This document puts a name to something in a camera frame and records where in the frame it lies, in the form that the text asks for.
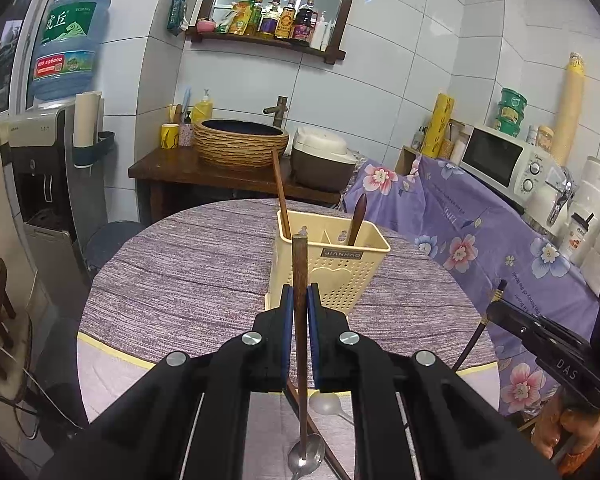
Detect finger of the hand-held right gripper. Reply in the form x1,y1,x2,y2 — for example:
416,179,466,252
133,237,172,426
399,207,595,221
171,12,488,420
484,301,588,361

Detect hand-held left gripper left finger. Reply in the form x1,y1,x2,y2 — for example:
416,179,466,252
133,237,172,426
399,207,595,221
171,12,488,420
40,284,295,480

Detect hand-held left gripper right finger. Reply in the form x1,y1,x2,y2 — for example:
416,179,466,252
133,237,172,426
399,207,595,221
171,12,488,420
306,284,562,480

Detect black chopstick with gold tip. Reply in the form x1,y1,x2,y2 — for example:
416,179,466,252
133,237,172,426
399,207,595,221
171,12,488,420
451,280,509,374

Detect cream plastic utensil holder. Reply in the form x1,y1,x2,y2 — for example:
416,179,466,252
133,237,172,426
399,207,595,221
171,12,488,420
265,209,392,322

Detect person's right hand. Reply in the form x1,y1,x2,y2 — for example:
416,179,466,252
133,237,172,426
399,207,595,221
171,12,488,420
529,395,600,476

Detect white plastic spoon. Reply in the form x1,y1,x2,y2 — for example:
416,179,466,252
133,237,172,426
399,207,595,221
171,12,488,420
308,392,355,425

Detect purple floral cloth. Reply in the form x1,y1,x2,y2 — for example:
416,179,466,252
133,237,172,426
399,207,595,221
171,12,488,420
339,154,600,417

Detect takeaway drink cup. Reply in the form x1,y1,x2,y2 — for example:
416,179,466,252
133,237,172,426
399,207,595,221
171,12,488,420
559,212,595,264

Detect purple wood-grain tablecloth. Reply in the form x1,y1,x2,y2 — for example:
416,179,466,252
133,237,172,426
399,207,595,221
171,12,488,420
77,198,499,367

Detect brown wooden spoon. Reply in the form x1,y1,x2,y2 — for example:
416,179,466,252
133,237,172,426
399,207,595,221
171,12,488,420
346,193,368,247

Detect metal spoon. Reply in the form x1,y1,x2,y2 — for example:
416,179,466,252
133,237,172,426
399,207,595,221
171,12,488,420
286,432,326,480

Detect metal bottle opener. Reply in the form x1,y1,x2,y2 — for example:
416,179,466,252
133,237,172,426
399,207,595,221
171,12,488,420
544,166,577,227

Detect white brown rice cooker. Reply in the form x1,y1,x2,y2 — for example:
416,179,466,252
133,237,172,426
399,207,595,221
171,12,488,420
290,126,359,193

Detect white microwave oven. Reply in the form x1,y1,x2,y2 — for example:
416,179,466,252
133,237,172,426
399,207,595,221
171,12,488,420
459,124,557,207

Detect woven basin sink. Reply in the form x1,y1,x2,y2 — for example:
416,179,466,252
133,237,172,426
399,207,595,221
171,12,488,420
192,118,291,170

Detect dark wooden cabinet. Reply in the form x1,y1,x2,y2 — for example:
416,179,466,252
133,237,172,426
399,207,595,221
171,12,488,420
128,147,352,225

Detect white table cover yellow trim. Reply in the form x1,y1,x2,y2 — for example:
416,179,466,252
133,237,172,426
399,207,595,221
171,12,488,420
76,332,504,480

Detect wooden box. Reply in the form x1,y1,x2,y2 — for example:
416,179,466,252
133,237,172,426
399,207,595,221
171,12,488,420
394,145,424,177

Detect dark round bin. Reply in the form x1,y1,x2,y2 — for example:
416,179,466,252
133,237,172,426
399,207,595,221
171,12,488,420
82,219,147,282

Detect bronze faucet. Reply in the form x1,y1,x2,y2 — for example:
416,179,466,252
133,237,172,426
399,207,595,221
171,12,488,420
262,95,290,129

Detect stack of green cups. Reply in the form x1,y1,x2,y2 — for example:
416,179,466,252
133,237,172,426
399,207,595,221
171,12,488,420
490,87,529,138

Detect yellow wrap roll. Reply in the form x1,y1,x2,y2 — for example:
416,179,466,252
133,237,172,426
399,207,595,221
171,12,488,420
419,92,455,158

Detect tall beige roll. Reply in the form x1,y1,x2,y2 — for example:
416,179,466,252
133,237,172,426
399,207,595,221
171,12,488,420
549,52,586,167

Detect yellow soap bottle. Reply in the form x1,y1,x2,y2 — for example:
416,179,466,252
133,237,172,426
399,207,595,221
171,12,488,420
191,88,214,125

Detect blue cup holder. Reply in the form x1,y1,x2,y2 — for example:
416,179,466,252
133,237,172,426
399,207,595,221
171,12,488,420
72,131,116,168

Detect dark wooden framed shelf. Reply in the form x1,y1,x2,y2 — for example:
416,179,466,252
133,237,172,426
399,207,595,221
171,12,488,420
184,0,366,65

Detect grey water dispenser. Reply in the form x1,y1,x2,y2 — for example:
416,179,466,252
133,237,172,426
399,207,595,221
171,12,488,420
6,101,83,283

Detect white paper cup stack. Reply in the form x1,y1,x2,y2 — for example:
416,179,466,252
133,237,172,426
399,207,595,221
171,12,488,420
74,91,104,150

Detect white squeeze bottle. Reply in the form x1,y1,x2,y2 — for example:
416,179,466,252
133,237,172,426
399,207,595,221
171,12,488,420
309,11,329,51

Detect dark bottle red label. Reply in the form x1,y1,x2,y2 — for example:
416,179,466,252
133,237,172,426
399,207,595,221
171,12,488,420
292,0,317,44

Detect dark bottle yellow label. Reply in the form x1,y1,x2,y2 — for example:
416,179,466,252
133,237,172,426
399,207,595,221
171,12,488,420
274,0,297,40

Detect dark bottle purple label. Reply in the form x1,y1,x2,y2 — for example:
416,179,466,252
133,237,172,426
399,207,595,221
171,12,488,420
258,0,281,40

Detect yellow seasoning packet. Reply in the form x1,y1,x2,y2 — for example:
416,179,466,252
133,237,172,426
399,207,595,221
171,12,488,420
227,1,254,36

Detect green hanging bag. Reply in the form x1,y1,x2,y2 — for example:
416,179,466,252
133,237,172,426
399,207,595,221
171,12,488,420
167,0,189,37

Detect blue water jug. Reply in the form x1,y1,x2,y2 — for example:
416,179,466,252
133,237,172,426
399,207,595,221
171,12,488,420
27,0,112,104

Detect floor cables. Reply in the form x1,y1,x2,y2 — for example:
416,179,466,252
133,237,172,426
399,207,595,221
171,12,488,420
0,330,48,442

